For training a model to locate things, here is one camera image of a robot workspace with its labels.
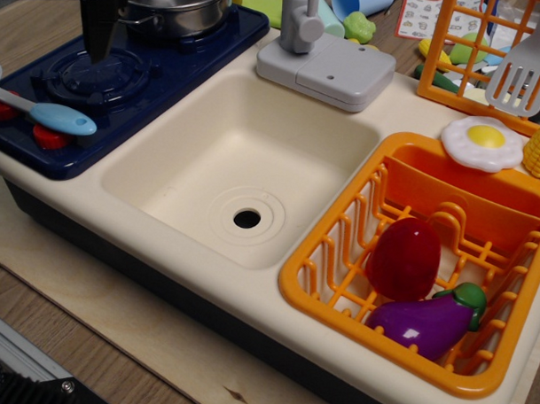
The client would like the grey spoon with blue handle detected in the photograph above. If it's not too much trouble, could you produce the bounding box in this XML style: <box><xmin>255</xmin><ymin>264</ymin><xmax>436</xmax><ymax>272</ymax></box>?
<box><xmin>0</xmin><ymin>64</ymin><xmax>97</xmax><ymax>136</ymax></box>

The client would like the stainless steel pan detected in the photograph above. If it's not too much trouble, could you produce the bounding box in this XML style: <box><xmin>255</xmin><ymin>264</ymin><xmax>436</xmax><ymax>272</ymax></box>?
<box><xmin>119</xmin><ymin>0</ymin><xmax>231</xmax><ymax>40</ymax></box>

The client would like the dark blue toy stove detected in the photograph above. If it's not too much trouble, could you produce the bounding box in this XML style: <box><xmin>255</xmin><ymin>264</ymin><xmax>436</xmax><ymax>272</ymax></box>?
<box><xmin>0</xmin><ymin>5</ymin><xmax>270</xmax><ymax>181</ymax></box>

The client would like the red stove knob right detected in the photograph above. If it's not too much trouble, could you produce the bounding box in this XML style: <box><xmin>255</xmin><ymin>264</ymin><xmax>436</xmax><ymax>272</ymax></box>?
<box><xmin>32</xmin><ymin>124</ymin><xmax>74</xmax><ymax>151</ymax></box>

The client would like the red stove knob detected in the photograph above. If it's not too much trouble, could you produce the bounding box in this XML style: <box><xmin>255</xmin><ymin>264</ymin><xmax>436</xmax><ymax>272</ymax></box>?
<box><xmin>0</xmin><ymin>101</ymin><xmax>20</xmax><ymax>121</ymax></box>
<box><xmin>32</xmin><ymin>124</ymin><xmax>74</xmax><ymax>151</ymax></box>

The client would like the red stove knob left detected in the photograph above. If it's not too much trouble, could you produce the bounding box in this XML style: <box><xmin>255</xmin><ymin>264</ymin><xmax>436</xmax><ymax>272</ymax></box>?
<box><xmin>0</xmin><ymin>101</ymin><xmax>20</xmax><ymax>121</ymax></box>

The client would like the cream toy sink unit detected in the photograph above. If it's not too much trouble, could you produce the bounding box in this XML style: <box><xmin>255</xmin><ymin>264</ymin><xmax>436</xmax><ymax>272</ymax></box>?
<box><xmin>0</xmin><ymin>48</ymin><xmax>540</xmax><ymax>404</ymax></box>

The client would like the grey toy faucet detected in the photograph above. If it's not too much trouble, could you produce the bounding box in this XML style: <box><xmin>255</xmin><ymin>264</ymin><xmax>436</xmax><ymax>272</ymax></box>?
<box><xmin>256</xmin><ymin>0</ymin><xmax>396</xmax><ymax>113</ymax></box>

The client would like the green toy pepper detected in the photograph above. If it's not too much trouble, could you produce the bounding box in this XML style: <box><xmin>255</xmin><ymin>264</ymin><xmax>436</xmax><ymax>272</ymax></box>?
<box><xmin>343</xmin><ymin>11</ymin><xmax>376</xmax><ymax>44</ymax></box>

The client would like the blue plastic cup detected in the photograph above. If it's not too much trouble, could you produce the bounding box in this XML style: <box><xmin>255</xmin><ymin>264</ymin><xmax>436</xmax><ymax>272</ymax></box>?
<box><xmin>331</xmin><ymin>0</ymin><xmax>394</xmax><ymax>21</ymax></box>

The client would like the printed paper sheet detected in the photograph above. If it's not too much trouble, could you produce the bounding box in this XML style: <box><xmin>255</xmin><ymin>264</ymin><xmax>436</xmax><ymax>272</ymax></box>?
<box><xmin>395</xmin><ymin>0</ymin><xmax>481</xmax><ymax>40</ymax></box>

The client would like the small yellow toy corn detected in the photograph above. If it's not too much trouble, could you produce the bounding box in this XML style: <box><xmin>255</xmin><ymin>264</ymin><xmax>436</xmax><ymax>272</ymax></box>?
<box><xmin>418</xmin><ymin>38</ymin><xmax>451</xmax><ymax>65</ymax></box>

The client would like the orange utensil rack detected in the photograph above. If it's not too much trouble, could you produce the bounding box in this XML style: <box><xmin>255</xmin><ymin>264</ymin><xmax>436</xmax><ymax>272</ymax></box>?
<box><xmin>417</xmin><ymin>0</ymin><xmax>540</xmax><ymax>136</ymax></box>

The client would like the green toy cucumber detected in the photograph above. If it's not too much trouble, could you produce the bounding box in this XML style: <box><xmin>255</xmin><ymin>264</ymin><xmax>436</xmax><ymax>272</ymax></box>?
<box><xmin>414</xmin><ymin>65</ymin><xmax>459</xmax><ymax>94</ymax></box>

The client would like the light green toy vegetable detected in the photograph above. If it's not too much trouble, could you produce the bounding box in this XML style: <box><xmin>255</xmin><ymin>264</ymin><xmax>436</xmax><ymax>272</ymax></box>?
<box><xmin>449</xmin><ymin>33</ymin><xmax>488</xmax><ymax>65</ymax></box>

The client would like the red toy pepper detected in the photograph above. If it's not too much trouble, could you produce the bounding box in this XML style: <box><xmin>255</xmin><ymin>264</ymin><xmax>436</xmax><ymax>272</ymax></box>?
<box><xmin>365</xmin><ymin>217</ymin><xmax>442</xmax><ymax>301</ymax></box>

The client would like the toy fried egg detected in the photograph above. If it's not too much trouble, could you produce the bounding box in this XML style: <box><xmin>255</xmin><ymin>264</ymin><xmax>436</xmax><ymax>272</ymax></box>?
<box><xmin>441</xmin><ymin>116</ymin><xmax>524</xmax><ymax>174</ymax></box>

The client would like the orange dish drainer basket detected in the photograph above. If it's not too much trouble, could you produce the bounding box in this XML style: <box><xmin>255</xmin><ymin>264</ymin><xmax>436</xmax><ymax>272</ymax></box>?
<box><xmin>278</xmin><ymin>132</ymin><xmax>540</xmax><ymax>399</ymax></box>

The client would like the grey toy spatula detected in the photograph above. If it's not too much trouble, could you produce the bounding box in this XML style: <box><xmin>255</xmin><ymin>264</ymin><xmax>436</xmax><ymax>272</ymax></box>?
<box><xmin>486</xmin><ymin>16</ymin><xmax>540</xmax><ymax>118</ymax></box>

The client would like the purple toy eggplant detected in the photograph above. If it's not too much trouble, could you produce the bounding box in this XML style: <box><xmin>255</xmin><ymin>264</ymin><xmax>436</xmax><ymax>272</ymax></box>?
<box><xmin>365</xmin><ymin>283</ymin><xmax>488</xmax><ymax>361</ymax></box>

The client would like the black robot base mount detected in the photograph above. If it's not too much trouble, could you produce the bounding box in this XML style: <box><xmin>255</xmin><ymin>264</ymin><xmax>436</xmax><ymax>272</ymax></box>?
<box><xmin>0</xmin><ymin>361</ymin><xmax>109</xmax><ymax>404</ymax></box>

